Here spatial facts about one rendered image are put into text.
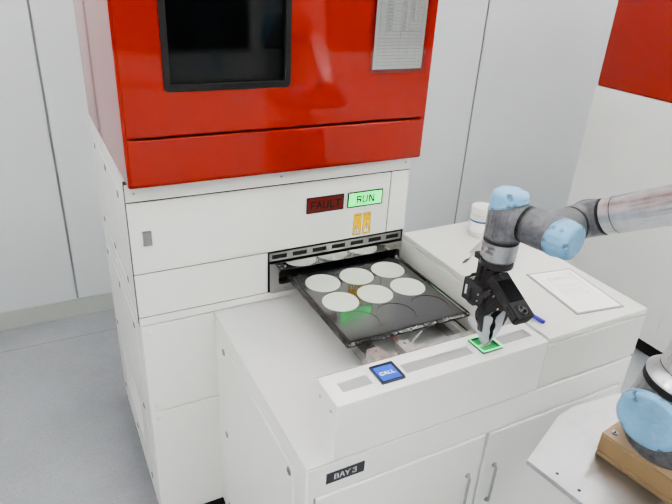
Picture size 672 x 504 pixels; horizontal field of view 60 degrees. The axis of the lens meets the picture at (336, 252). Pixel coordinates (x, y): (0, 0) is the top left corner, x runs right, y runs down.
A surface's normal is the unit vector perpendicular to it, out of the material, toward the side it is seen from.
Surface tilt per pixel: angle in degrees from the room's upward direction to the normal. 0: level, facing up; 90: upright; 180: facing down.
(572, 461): 0
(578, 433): 0
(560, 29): 90
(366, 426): 90
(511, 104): 90
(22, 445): 0
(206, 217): 90
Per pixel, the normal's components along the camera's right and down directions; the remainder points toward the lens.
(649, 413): -0.78, 0.34
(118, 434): 0.05, -0.89
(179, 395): 0.46, 0.42
